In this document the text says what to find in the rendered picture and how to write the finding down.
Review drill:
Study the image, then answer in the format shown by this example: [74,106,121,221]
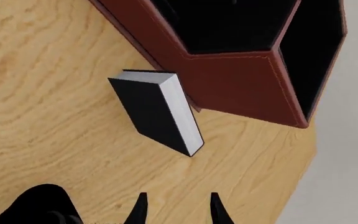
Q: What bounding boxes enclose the black book with white pages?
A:
[107,69,205,158]

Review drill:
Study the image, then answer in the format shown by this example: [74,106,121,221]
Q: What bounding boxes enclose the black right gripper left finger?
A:
[125,192,149,224]

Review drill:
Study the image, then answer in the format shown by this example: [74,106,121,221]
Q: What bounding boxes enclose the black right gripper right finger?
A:
[210,192,235,224]

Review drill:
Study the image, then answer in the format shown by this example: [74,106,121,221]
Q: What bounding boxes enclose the red-brown desk caddy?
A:
[88,0,349,129]

